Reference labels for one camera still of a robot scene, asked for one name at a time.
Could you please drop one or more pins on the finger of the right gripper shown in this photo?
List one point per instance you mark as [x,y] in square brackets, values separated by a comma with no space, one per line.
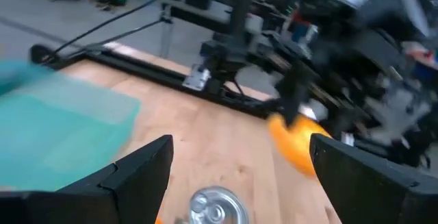
[294,97]
[340,124]

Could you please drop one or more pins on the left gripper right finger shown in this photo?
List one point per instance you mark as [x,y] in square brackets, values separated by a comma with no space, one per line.
[376,196]

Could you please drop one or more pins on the grey desk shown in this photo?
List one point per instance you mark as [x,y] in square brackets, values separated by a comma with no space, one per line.
[212,16]

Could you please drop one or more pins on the yellow toy fruit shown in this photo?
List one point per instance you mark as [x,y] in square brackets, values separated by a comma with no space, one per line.
[294,145]

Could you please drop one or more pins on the teal plastic bin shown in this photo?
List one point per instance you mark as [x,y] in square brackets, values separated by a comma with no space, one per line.
[61,131]

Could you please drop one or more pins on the black box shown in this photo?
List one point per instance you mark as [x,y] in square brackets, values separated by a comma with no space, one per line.
[199,0]

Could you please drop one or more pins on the silver metal bracket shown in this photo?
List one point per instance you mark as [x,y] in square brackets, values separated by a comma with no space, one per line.
[196,78]

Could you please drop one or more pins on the black round corner fixture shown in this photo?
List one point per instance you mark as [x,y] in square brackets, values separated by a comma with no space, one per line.
[39,54]

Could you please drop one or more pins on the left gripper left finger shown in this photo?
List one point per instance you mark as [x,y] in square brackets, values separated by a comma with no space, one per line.
[137,189]

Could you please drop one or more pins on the silver tin can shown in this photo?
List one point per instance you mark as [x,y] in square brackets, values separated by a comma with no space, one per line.
[215,210]

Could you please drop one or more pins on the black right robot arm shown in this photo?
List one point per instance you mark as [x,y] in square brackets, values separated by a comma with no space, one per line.
[243,11]

